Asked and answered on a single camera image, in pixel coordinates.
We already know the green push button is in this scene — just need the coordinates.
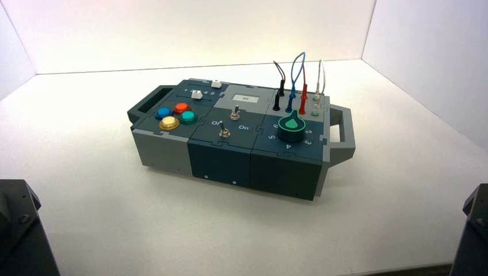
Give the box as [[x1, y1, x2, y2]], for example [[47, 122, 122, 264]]
[[179, 110, 198, 125]]

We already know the yellow push button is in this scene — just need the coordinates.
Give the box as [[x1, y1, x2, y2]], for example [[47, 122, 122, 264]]
[[159, 116, 180, 132]]

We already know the grey and teal control box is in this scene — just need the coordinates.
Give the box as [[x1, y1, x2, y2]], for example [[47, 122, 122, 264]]
[[127, 79, 356, 201]]

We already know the green rotary knob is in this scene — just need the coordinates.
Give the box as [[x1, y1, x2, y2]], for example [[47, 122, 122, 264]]
[[276, 109, 307, 144]]

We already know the red banana plug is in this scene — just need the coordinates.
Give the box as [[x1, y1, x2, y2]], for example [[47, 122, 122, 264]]
[[299, 83, 309, 116]]

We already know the black jumper cable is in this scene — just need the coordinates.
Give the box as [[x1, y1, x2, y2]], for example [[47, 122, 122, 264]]
[[272, 60, 286, 112]]

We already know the blue jumper cable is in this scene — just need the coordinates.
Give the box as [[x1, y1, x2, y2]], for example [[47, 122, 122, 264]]
[[285, 51, 307, 113]]

